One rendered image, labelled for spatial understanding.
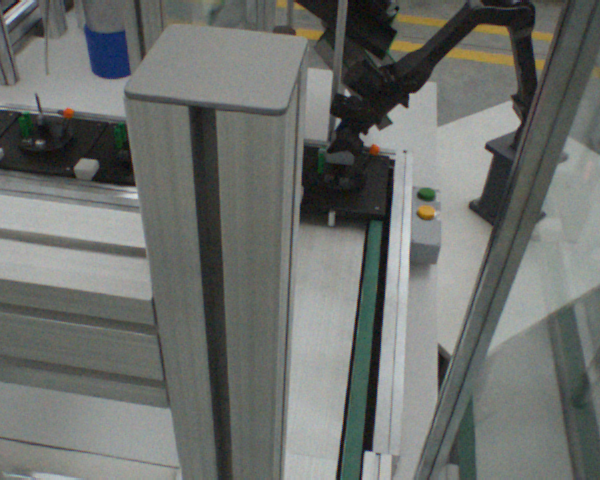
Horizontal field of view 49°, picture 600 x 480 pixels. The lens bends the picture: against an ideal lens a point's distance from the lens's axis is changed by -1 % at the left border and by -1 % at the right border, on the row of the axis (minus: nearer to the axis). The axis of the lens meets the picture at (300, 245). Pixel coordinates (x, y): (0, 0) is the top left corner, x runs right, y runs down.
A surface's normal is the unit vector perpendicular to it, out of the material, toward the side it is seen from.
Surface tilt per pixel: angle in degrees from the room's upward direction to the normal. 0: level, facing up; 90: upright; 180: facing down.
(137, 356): 90
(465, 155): 0
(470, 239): 0
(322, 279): 0
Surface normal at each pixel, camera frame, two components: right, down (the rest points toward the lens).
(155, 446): 0.04, -0.74
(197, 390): -0.15, 0.66
